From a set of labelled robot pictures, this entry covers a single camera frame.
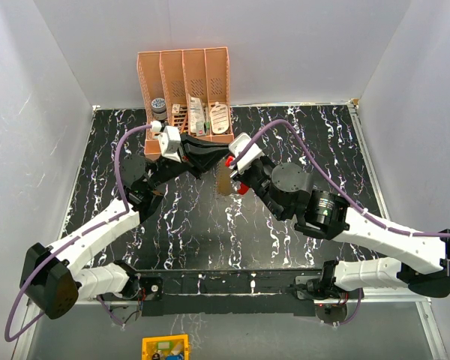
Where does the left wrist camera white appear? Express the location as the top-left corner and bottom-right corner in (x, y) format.
(158, 125), (182, 163)

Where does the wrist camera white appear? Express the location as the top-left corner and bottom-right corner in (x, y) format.
(228, 133), (264, 175)
(158, 125), (182, 163)

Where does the purple cable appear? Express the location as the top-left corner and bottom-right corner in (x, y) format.
(4, 120), (164, 342)
(232, 118), (450, 326)

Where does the white label pouch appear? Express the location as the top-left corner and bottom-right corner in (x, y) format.
(209, 102), (230, 135)

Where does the yellow box with parts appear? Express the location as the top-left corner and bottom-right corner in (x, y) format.
(141, 334), (191, 360)

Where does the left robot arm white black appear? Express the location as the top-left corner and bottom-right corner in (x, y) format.
(19, 127), (229, 320)

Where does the orange desk file organizer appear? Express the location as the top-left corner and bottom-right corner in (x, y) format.
(136, 46), (235, 144)

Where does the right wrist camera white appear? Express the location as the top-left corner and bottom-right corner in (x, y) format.
(228, 133), (264, 175)

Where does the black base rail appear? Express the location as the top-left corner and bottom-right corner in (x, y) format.
(139, 268), (320, 317)

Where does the red handled keyring holder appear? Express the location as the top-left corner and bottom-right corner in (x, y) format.
(215, 155), (249, 196)

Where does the pencil in organizer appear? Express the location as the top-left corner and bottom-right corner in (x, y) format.
(180, 112), (188, 134)

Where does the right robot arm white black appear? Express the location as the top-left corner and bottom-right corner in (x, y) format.
(231, 156), (450, 299)

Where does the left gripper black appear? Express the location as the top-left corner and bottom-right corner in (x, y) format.
(147, 133), (230, 190)

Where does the small card box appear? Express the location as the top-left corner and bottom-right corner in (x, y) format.
(172, 103), (181, 115)

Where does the round tin jar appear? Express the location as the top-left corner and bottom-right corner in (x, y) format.
(151, 97), (168, 122)

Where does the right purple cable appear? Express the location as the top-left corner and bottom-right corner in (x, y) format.
(232, 118), (450, 326)

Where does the white tube package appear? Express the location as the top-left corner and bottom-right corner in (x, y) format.
(188, 96), (206, 137)

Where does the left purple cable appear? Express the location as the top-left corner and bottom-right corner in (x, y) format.
(4, 120), (164, 342)

